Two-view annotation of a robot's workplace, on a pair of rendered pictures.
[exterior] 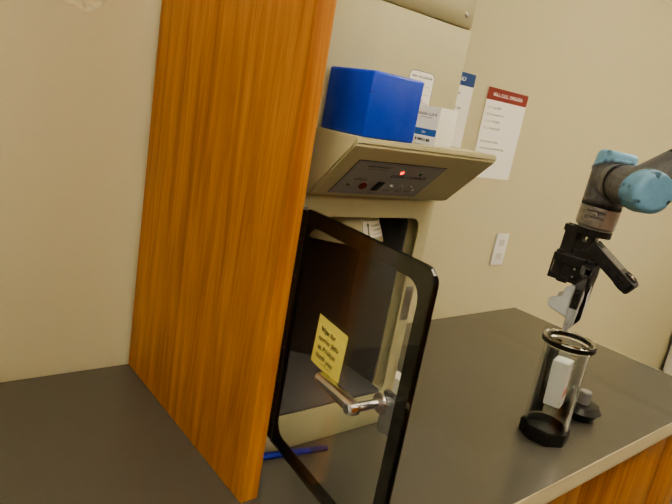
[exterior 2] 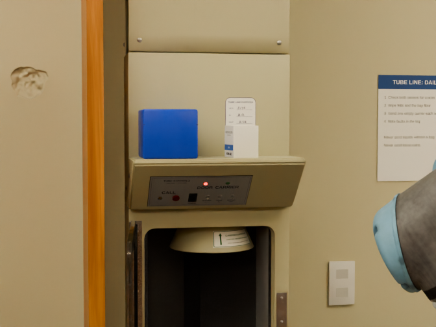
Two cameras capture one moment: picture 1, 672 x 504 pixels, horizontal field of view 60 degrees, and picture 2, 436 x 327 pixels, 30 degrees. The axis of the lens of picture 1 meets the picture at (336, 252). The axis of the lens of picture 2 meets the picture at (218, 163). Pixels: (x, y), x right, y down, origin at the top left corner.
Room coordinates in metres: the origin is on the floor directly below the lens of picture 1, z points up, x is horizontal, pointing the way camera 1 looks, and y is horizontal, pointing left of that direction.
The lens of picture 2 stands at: (-0.37, -0.86, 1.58)
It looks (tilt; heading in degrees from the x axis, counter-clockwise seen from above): 3 degrees down; 30
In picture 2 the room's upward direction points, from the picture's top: straight up
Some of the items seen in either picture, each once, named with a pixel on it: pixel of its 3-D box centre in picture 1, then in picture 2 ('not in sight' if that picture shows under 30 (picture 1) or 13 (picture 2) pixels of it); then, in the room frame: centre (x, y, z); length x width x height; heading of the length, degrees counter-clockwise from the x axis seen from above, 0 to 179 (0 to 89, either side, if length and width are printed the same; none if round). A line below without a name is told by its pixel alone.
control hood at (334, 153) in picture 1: (402, 172); (215, 183); (0.95, -0.08, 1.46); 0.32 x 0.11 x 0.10; 131
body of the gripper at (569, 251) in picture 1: (580, 255); not in sight; (1.16, -0.49, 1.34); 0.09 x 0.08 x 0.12; 56
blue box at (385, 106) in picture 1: (372, 105); (167, 133); (0.89, -0.01, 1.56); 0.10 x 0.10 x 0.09; 41
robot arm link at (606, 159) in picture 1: (610, 180); not in sight; (1.15, -0.50, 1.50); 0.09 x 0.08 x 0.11; 5
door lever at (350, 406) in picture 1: (348, 392); not in sight; (0.68, -0.05, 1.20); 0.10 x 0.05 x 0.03; 35
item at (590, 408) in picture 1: (582, 403); not in sight; (1.27, -0.63, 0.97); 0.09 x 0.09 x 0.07
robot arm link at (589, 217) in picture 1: (596, 218); not in sight; (1.15, -0.50, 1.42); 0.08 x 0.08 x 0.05
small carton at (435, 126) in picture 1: (433, 126); (241, 141); (0.98, -0.12, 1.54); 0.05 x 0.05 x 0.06; 49
